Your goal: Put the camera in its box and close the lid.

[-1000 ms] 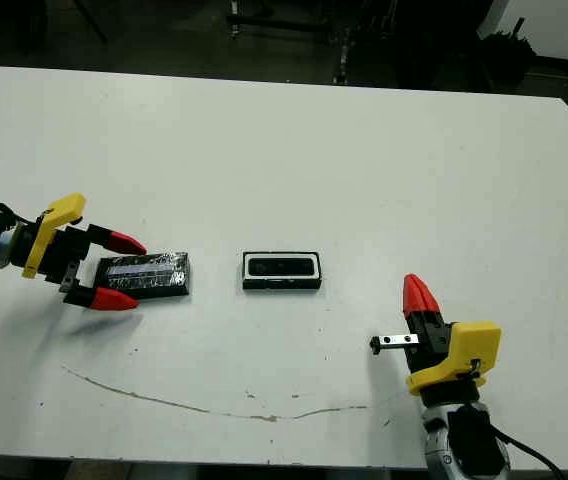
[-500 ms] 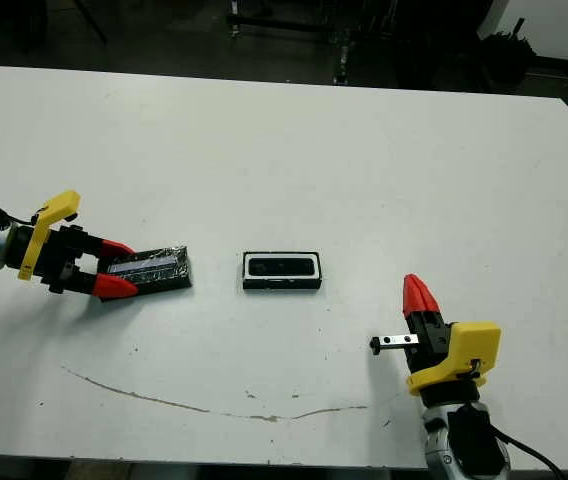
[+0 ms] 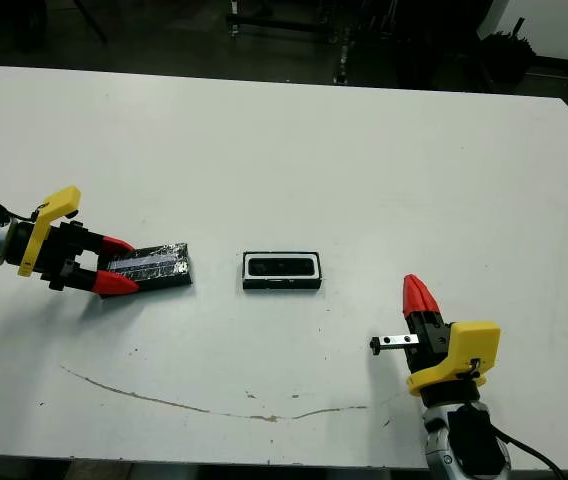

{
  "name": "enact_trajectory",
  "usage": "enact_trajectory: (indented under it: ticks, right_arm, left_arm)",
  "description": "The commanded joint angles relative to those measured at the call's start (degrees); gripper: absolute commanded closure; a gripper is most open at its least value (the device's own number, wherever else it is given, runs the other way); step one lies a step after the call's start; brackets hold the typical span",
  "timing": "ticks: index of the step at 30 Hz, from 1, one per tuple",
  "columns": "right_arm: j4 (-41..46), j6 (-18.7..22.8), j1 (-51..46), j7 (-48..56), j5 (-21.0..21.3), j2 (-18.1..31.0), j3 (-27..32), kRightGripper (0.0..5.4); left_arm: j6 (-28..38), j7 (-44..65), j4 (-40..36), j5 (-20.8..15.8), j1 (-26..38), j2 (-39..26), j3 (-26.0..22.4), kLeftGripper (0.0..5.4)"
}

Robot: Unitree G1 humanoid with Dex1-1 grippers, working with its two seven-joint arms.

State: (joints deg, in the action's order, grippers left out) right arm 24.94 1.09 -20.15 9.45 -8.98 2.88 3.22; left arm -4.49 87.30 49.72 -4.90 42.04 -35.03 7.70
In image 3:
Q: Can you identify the black camera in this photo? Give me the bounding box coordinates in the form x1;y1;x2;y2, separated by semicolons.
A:
249;256;314;276

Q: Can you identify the grey metal stand post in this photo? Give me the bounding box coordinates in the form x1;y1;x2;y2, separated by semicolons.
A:
333;29;355;85

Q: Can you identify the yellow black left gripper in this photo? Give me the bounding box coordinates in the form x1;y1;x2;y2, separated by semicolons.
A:
16;185;139;296

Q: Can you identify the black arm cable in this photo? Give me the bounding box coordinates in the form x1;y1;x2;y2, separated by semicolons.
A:
0;199;38;222
493;429;565;476

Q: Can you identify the black bundle by wall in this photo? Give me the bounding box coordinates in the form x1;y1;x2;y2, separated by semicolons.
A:
481;17;538;84

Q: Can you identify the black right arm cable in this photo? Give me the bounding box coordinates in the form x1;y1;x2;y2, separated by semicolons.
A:
493;429;565;476

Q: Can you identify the black box lid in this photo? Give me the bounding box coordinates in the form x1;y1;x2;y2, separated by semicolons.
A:
98;241;195;301

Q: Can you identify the black box with white liner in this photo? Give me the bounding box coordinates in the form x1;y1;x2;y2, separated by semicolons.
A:
241;250;323;292

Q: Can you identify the black slanted stand leg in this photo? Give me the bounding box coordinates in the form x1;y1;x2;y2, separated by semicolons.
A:
73;0;109;45

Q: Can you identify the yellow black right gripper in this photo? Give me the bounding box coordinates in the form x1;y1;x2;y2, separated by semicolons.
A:
369;273;503;399

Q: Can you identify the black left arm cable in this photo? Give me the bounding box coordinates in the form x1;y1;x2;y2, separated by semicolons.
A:
0;199;38;222

